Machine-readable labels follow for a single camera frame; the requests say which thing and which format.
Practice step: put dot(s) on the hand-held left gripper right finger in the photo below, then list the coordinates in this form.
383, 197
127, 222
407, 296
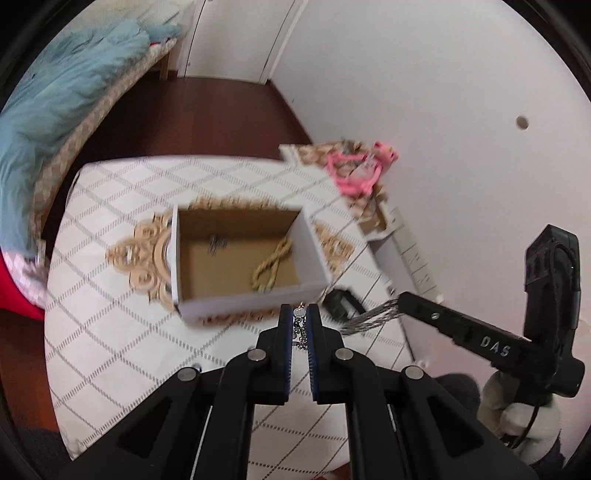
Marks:
313, 323

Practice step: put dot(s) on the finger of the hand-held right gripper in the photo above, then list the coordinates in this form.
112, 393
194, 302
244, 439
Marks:
461, 330

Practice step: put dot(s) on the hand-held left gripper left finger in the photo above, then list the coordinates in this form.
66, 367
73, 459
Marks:
286, 323

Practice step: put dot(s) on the white cardboard box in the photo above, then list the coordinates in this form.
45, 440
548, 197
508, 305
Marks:
240, 258

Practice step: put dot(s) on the small dark jewelry piece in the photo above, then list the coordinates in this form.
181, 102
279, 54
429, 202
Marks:
217, 244

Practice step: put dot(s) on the person's right hand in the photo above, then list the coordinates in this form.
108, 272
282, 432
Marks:
512, 415

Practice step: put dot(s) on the small black pouch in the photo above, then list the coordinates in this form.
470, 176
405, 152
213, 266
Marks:
339, 302

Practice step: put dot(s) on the white power strip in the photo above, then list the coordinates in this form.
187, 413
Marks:
415, 263

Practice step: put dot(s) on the white patterned tablecloth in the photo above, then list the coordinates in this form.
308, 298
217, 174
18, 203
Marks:
115, 323

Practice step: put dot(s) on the red cloth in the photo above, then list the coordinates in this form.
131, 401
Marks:
14, 286

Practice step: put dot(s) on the beige woven bed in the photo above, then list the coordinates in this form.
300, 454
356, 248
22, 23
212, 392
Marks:
78, 138

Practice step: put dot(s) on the white door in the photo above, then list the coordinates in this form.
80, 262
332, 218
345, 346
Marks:
231, 37

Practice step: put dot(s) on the light blue blanket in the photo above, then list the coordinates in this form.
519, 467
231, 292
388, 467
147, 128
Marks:
55, 106

